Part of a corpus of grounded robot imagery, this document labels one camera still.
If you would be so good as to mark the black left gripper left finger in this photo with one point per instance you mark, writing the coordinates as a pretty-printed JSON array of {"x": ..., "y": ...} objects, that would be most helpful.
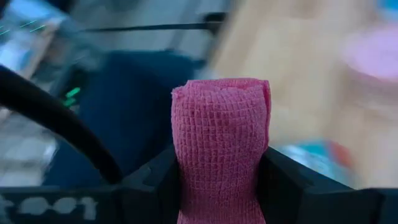
[{"x": 149, "y": 199}]

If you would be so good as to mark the pink bandage roll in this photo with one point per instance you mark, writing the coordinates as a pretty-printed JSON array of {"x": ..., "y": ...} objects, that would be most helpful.
[{"x": 217, "y": 140}]

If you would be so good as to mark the navy white striped fabric basket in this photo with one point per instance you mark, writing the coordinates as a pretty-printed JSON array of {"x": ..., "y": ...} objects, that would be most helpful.
[{"x": 130, "y": 118}]

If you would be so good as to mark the pink round container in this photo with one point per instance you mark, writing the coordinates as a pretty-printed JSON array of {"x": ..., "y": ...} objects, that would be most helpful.
[{"x": 373, "y": 53}]

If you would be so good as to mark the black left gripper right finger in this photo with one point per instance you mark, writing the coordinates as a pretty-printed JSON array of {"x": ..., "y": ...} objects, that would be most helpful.
[{"x": 295, "y": 202}]

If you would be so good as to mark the black aluminium table frame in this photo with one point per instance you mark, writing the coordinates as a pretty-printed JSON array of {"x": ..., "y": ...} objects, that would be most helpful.
[{"x": 155, "y": 27}]

